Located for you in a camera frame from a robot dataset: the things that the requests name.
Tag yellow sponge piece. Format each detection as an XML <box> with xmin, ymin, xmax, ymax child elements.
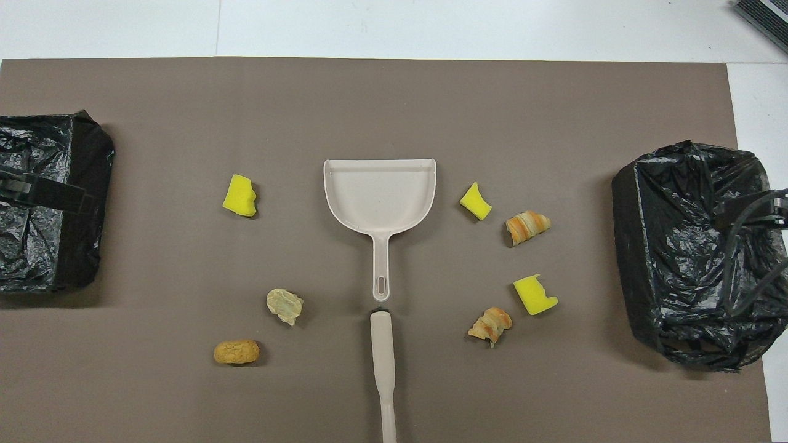
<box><xmin>222</xmin><ymin>174</ymin><xmax>257</xmax><ymax>218</ymax></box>
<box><xmin>460</xmin><ymin>181</ymin><xmax>493</xmax><ymax>222</ymax></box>
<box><xmin>513</xmin><ymin>274</ymin><xmax>560</xmax><ymax>316</ymax></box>

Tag orange striped toy croissant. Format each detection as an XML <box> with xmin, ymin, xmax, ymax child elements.
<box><xmin>505</xmin><ymin>210</ymin><xmax>552</xmax><ymax>247</ymax></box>
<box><xmin>467</xmin><ymin>306</ymin><xmax>513</xmax><ymax>345</ymax></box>

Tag brown toy bun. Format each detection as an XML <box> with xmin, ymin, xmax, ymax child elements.
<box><xmin>214</xmin><ymin>340</ymin><xmax>261</xmax><ymax>365</ymax></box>

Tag pale cream toy croissant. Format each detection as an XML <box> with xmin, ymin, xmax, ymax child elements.
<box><xmin>266</xmin><ymin>288</ymin><xmax>305</xmax><ymax>327</ymax></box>

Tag beige plastic dustpan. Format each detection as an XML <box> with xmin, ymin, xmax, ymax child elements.
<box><xmin>323</xmin><ymin>158</ymin><xmax>437</xmax><ymax>303</ymax></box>

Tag beige hand brush black bristles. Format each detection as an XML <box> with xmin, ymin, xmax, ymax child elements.
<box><xmin>369</xmin><ymin>305</ymin><xmax>398</xmax><ymax>443</ymax></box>

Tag black bag lined bin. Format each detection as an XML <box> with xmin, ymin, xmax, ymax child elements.
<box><xmin>0</xmin><ymin>110</ymin><xmax>116</xmax><ymax>293</ymax></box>
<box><xmin>611</xmin><ymin>140</ymin><xmax>778</xmax><ymax>373</ymax></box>

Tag grey ribbed metal device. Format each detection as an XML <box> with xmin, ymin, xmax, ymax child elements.
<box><xmin>733</xmin><ymin>0</ymin><xmax>788</xmax><ymax>39</ymax></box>

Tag brown table mat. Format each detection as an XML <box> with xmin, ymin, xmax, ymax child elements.
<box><xmin>0</xmin><ymin>57</ymin><xmax>773</xmax><ymax>443</ymax></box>

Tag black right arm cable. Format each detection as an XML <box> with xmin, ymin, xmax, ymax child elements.
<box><xmin>720</xmin><ymin>191</ymin><xmax>788</xmax><ymax>317</ymax></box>

